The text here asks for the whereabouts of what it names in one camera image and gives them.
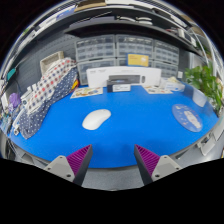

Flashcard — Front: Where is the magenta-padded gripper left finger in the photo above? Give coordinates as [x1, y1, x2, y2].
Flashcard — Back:
[43, 144, 94, 187]

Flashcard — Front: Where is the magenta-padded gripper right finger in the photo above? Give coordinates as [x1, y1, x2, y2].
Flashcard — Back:
[133, 144, 183, 187]

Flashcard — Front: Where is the white computer mouse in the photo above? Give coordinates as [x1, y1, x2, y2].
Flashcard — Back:
[81, 108, 112, 131]

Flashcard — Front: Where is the round blue printed mouse pad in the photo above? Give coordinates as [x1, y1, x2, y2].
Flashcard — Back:
[171, 103, 204, 133]

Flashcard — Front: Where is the navy polka dot cloth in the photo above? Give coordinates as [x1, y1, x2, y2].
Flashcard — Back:
[18, 68, 79, 140]

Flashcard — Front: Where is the printed picture card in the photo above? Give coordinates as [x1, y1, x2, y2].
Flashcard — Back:
[69, 86, 104, 100]
[142, 84, 174, 95]

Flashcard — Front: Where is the white plant pot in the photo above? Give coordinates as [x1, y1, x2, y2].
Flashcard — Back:
[191, 87, 208, 108]

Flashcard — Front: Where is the red blue checkered cloth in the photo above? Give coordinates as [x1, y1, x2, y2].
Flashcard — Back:
[26, 57, 78, 116]

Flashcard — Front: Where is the small black box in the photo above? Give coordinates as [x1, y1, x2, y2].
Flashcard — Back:
[106, 79, 132, 93]

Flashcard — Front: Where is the long white keyboard box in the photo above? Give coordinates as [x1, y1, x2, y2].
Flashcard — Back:
[86, 65, 162, 88]

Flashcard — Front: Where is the green leafy plant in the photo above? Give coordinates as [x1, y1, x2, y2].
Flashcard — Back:
[184, 64, 224, 114]

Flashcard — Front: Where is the yellow flat box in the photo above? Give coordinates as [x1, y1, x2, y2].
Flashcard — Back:
[127, 53, 150, 68]

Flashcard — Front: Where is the white woven basket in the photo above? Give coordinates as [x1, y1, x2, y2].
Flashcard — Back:
[39, 50, 65, 74]

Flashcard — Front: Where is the wall shelf with items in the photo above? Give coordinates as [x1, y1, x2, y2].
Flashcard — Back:
[9, 0, 214, 58]

